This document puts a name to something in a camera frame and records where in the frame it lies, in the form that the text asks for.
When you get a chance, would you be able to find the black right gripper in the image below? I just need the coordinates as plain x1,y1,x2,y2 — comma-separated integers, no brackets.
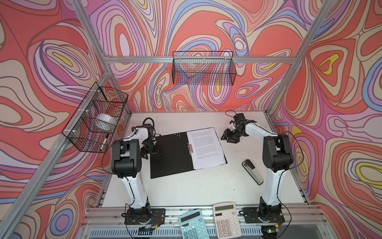
221,127,245,143

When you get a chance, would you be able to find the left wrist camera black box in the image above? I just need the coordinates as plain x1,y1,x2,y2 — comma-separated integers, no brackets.
142,117,156,141

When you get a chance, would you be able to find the teal calculator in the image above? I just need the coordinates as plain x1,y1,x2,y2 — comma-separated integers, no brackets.
179,209,210,239

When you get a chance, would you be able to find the black marker pen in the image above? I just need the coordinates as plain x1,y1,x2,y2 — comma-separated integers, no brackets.
99,133,109,151

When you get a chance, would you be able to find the black wire basket left wall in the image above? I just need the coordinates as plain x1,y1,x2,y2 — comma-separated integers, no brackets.
62,83,128,153

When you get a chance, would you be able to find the pink white calculator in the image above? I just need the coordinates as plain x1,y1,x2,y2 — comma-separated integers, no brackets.
213,202,242,239

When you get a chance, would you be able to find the black wire basket wall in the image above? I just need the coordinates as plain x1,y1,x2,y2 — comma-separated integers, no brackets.
62,83,128,153
172,50,237,86

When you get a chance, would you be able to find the blue folder with black inside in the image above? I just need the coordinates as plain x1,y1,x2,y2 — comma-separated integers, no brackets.
150,126,228,179

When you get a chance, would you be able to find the white tape roll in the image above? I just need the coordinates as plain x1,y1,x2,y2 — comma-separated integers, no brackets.
96,113,117,125

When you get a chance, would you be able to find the black wire basket back wall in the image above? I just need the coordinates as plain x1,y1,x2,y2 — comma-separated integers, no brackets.
172,50,237,86

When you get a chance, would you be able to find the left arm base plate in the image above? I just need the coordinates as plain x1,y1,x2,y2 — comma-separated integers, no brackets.
121,208,166,227

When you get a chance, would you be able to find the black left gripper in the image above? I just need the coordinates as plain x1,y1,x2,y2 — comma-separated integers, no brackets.
140,140,163,158

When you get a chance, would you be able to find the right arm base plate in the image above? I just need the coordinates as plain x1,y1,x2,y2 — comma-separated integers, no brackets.
239,204,285,224

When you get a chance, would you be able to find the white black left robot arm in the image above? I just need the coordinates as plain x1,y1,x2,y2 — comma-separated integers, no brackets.
111,123,163,226

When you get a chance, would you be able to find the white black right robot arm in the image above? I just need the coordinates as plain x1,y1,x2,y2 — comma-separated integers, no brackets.
221,120,293,222

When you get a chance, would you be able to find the beige black stapler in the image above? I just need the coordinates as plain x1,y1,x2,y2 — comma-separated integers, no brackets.
242,159,264,185

